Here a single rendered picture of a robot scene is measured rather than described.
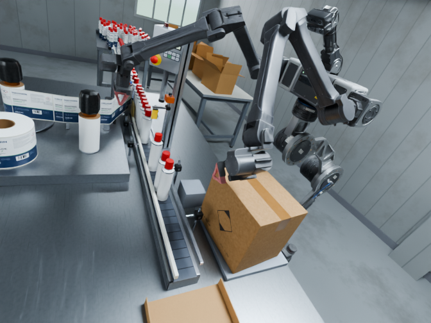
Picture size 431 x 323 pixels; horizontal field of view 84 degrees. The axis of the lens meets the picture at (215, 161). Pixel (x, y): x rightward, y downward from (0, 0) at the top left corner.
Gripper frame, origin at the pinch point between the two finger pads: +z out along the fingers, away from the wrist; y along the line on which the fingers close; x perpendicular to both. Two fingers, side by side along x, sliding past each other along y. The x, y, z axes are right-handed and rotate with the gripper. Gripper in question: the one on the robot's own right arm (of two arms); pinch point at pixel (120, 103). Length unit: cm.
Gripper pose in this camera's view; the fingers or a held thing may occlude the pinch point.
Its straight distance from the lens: 124.4
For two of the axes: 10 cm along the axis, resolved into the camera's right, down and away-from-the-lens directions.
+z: -3.1, 7.9, 5.2
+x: 8.7, 0.0, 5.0
